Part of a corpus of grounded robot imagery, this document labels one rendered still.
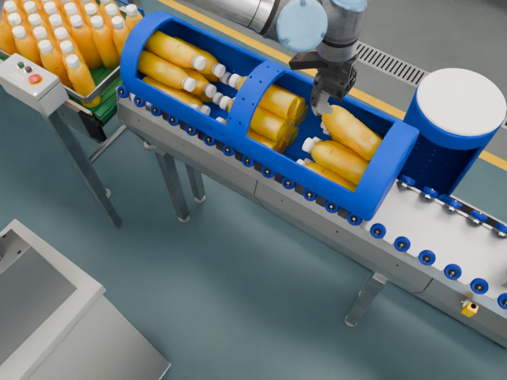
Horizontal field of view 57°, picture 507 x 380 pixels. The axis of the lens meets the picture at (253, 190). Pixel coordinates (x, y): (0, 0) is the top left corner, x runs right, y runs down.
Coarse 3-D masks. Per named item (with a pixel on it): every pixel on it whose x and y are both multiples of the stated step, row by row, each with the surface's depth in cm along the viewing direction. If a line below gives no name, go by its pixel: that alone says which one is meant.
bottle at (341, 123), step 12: (336, 108) 121; (324, 120) 122; (336, 120) 121; (348, 120) 121; (336, 132) 122; (348, 132) 121; (360, 132) 121; (372, 132) 122; (348, 144) 123; (360, 144) 121; (372, 144) 121; (372, 156) 122
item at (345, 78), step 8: (320, 56) 107; (328, 64) 108; (336, 64) 105; (344, 64) 105; (352, 64) 105; (320, 72) 111; (328, 72) 111; (336, 72) 109; (344, 72) 107; (352, 72) 108; (320, 80) 112; (328, 80) 110; (336, 80) 110; (344, 80) 109; (352, 80) 112; (320, 88) 113; (328, 88) 113; (336, 88) 110; (344, 88) 109; (336, 96) 114; (344, 96) 113
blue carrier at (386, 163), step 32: (192, 32) 153; (128, 64) 140; (224, 64) 155; (256, 64) 147; (160, 96) 139; (224, 96) 158; (256, 96) 126; (224, 128) 132; (320, 128) 147; (384, 128) 135; (416, 128) 123; (256, 160) 136; (288, 160) 126; (384, 160) 115; (320, 192) 128; (352, 192) 120; (384, 192) 118
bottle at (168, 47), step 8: (160, 32) 143; (152, 40) 142; (160, 40) 141; (168, 40) 141; (176, 40) 141; (152, 48) 143; (160, 48) 142; (168, 48) 140; (176, 48) 140; (184, 48) 139; (192, 48) 141; (160, 56) 144; (168, 56) 141; (176, 56) 140; (184, 56) 139; (192, 56) 139; (200, 56) 141; (176, 64) 143; (184, 64) 140; (192, 64) 140
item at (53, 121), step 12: (48, 120) 164; (60, 120) 168; (60, 132) 171; (60, 144) 179; (72, 144) 180; (72, 156) 183; (84, 168) 194; (84, 180) 202; (96, 180) 205; (96, 192) 209; (108, 204) 222; (108, 216) 232
